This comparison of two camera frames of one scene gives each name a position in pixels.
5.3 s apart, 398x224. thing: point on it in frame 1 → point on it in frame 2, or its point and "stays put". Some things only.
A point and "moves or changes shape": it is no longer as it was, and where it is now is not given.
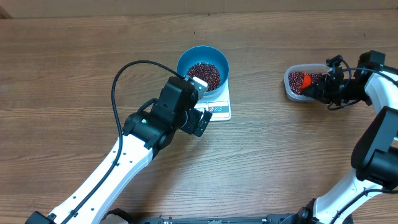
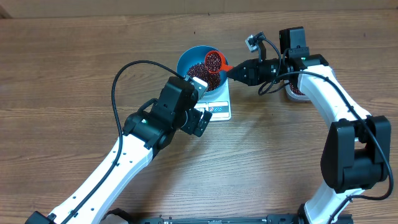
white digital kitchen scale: [217, 104] stays put
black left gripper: [191, 127] stays put
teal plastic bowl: [206, 62] stays put
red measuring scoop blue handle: [306, 81] moves or changes shape
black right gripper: [324, 93] → [255, 77]
